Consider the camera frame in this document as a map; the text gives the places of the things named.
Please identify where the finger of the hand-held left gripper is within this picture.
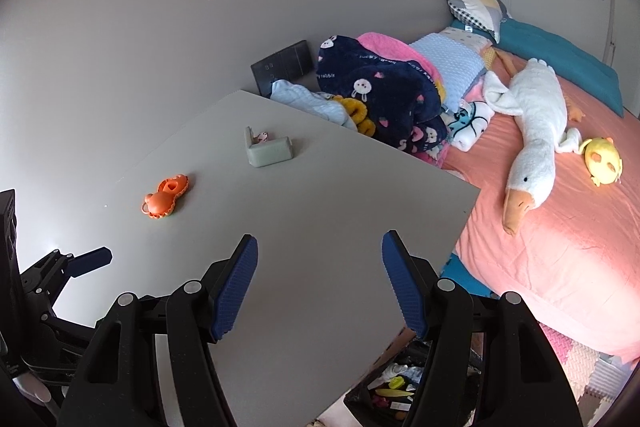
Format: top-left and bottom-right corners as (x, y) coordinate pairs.
(20, 247), (114, 303)
(40, 312), (97, 348)

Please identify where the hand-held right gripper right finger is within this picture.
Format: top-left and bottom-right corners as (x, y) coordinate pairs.
(381, 230), (584, 427)

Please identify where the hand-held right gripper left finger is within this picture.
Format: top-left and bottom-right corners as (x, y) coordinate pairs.
(57, 234), (259, 427)

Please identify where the black storage bin with items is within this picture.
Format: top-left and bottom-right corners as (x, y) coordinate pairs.
(344, 339), (484, 427)

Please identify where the person's left hand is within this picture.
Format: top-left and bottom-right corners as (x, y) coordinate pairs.
(11, 372), (54, 404)

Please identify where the orange duck toy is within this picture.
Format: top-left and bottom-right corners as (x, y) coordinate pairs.
(140, 174), (190, 221)

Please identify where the grey corner guard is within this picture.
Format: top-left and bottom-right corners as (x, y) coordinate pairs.
(243, 125), (295, 169)

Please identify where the salmon pink bed sheet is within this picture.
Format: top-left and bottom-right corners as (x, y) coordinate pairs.
(440, 47), (640, 366)

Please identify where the white cartoon print cloth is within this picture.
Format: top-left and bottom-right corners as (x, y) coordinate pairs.
(442, 101), (496, 153)

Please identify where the yellow flower plush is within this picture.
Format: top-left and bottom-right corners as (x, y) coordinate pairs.
(332, 95), (376, 137)

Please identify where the foam puzzle floor mat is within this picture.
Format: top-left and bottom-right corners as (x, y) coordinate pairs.
(442, 252), (632, 427)

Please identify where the light blue quilted cloth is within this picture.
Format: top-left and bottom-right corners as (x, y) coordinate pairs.
(270, 79), (359, 130)

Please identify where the navy rabbit print blanket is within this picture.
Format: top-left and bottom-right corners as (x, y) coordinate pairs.
(316, 34), (451, 158)

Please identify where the white goose plush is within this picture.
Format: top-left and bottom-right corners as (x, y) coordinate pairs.
(482, 58), (584, 237)

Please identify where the light blue textured blanket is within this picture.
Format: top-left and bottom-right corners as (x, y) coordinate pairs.
(409, 33), (489, 113)

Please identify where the yellow chick plush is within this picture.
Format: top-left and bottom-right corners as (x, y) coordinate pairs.
(579, 137), (624, 188)

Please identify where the teal pillow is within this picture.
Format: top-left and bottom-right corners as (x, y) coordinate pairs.
(450, 19), (625, 118)

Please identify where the checked patchwork pillow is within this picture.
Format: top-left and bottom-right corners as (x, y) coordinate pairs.
(446, 0), (514, 44)

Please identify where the black wall socket panel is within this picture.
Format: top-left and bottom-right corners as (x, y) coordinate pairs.
(250, 40), (315, 96)

